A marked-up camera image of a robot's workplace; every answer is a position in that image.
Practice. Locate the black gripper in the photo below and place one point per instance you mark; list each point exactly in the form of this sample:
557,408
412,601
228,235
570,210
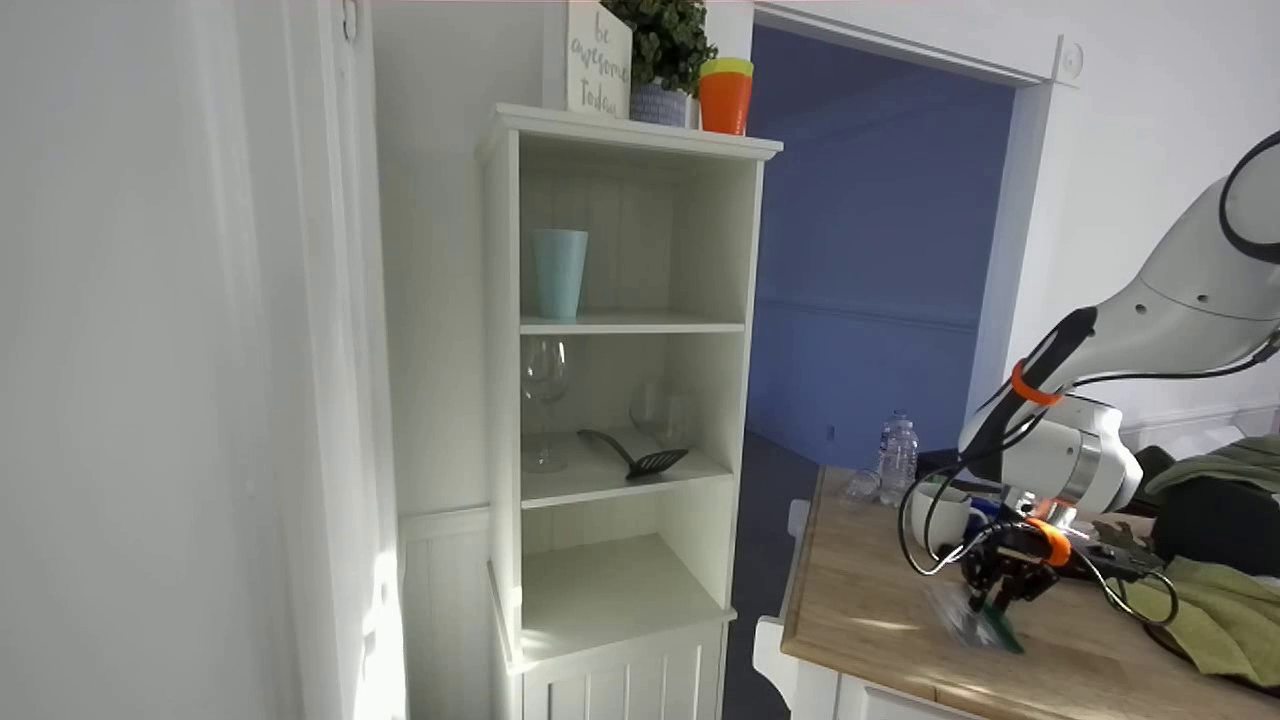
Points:
1006,554

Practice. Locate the Ziploc bag with green seal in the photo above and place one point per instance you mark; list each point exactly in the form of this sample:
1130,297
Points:
1003,632

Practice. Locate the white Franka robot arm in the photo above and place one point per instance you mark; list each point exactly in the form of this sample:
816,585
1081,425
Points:
1202,294

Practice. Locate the clear Ziploc bag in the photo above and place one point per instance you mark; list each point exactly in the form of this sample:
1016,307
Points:
949,613

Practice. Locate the white ceramic mug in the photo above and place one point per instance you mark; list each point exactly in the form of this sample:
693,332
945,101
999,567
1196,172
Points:
945,523

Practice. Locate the clear water bottle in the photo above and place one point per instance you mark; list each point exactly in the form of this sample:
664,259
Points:
898,460

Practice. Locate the yellow-green cloth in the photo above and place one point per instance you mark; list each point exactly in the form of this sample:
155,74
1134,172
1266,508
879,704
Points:
1220,613

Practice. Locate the black cloth bundle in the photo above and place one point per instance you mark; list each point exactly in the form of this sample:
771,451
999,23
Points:
1220,523

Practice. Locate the olive green cloth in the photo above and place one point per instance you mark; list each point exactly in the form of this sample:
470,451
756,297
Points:
1234,467

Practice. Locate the black spatula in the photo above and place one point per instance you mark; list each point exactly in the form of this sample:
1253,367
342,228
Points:
640,458

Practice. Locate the small clear glass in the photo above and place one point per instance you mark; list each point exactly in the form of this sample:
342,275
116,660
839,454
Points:
647,407

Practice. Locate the white shelf cabinet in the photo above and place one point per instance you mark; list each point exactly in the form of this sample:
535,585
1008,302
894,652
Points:
624,401

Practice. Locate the clear wine glass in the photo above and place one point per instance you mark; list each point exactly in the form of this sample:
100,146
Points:
542,387

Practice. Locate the teal plastic cup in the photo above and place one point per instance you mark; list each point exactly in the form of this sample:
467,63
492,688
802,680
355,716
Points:
560,275

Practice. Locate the orange plastic cup stack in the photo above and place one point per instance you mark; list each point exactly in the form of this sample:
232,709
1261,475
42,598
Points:
726,99

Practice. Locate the green potted plant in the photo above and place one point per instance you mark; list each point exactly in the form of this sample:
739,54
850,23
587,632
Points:
660,54

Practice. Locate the white sign with script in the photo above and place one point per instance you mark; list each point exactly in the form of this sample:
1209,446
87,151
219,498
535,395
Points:
596,57

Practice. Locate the white door frame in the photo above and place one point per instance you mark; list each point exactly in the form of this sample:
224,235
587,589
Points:
1032,67

